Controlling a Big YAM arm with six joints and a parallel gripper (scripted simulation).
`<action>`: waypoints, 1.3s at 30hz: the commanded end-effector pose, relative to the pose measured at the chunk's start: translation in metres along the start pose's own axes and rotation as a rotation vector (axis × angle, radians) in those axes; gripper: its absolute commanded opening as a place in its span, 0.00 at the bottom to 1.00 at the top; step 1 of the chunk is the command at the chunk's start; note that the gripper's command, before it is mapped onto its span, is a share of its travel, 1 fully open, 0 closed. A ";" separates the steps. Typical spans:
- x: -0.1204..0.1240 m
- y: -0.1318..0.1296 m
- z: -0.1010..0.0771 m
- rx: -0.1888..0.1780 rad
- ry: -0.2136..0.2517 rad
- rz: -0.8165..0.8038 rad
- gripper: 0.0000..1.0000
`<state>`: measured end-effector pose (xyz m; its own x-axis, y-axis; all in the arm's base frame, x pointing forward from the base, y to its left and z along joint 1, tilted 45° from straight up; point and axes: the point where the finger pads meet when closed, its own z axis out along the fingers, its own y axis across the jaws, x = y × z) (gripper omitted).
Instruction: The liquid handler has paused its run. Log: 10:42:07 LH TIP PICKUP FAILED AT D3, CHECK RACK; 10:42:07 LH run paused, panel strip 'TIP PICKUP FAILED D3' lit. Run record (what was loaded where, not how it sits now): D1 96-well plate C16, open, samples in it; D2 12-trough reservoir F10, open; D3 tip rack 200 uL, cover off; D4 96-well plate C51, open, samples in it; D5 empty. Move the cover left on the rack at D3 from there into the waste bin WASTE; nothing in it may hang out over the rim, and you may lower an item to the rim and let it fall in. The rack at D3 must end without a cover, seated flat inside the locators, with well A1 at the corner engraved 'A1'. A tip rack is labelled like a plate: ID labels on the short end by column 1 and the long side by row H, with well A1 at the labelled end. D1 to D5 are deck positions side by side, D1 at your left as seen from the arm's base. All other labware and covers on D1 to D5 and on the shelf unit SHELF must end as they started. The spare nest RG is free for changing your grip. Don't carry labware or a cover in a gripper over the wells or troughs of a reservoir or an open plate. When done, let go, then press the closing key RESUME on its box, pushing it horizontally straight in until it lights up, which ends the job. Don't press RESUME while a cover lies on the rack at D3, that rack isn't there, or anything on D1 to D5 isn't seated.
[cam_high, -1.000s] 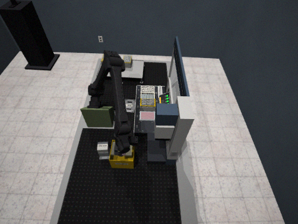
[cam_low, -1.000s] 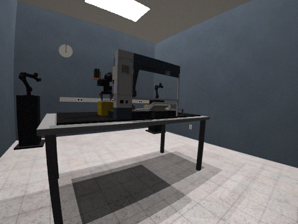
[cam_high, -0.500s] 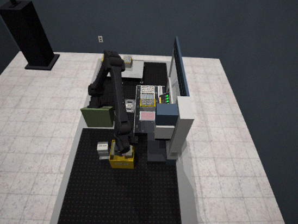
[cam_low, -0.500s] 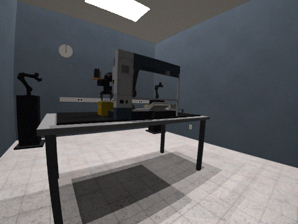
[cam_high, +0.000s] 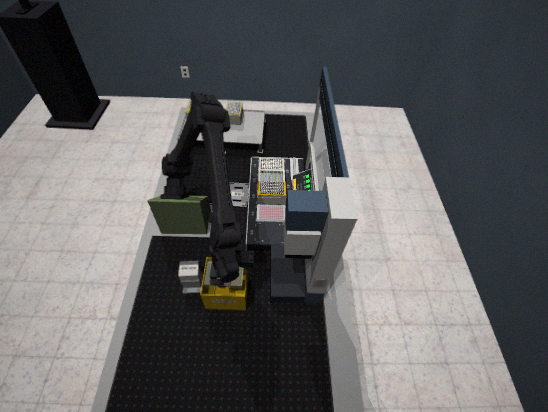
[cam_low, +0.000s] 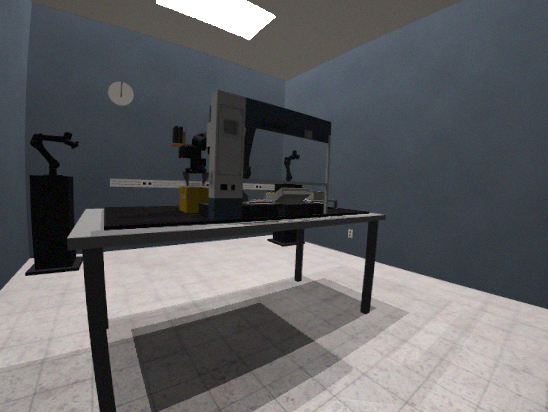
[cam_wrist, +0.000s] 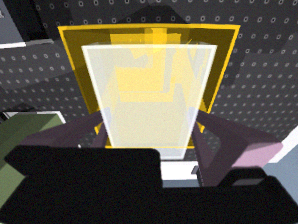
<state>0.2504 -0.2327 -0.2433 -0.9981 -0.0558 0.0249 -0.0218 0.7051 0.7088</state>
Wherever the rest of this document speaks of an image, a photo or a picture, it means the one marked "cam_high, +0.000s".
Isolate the white multi-trough reservoir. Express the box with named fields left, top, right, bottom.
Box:
left=258, top=170, right=285, bottom=182

